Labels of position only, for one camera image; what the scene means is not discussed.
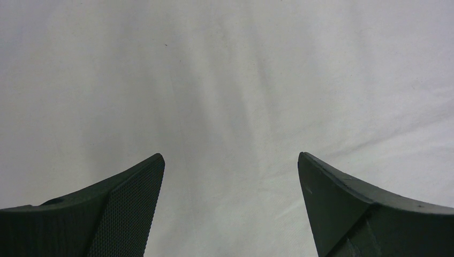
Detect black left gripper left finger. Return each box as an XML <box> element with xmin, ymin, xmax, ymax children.
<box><xmin>1</xmin><ymin>153</ymin><xmax>165</xmax><ymax>256</ymax></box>

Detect beige wrapping cloth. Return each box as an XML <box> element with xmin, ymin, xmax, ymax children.
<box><xmin>1</xmin><ymin>1</ymin><xmax>453</xmax><ymax>256</ymax></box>

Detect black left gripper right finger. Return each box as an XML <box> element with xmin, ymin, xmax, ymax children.
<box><xmin>298</xmin><ymin>152</ymin><xmax>453</xmax><ymax>256</ymax></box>

